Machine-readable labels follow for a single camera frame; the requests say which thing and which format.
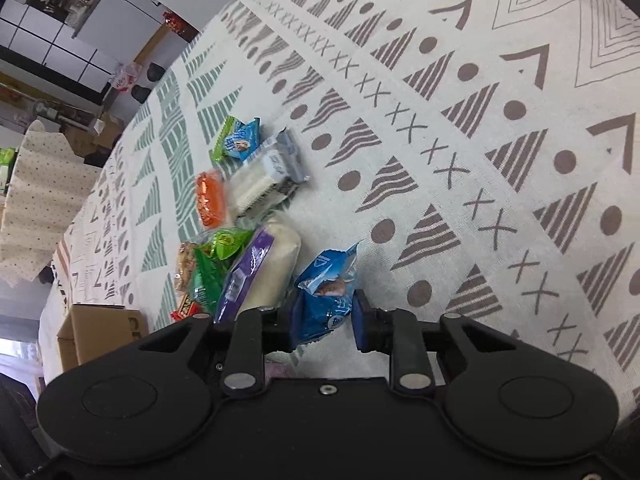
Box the green pack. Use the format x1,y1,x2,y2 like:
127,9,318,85
0,147,18,196

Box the cookie packet with green label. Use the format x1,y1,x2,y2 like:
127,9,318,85
175,241,236,311

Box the cardboard box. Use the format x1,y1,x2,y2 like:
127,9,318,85
56,304,150,373

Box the patterned blanket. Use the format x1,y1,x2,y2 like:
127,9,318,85
37,0,640,411

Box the white cabinet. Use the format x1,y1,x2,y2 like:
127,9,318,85
0,0,121,101

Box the green and blue snack packet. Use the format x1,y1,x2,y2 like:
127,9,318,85
210,116,262,163

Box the orange snack packet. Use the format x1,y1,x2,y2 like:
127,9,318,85
195,170,228,231

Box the red and yellow snack packet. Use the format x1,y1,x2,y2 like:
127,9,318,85
170,300,201,323

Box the brown cardboard carton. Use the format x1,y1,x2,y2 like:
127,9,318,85
67,115,126,156

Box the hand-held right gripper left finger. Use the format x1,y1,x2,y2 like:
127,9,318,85
135,292,308,395

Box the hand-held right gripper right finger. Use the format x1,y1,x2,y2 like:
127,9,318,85
351,290,521,393

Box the light green snack packet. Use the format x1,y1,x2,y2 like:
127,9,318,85
207,227,256,261

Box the grey and white wafer packet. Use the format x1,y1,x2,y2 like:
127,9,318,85
227,127,311,218

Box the table with dotted tablecloth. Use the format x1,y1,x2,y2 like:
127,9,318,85
0,120,103,283

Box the purple and white snack packet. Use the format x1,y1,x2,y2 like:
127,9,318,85
214,224,302,323

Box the white plastic bag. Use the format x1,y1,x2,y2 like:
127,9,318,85
111,61,141,93

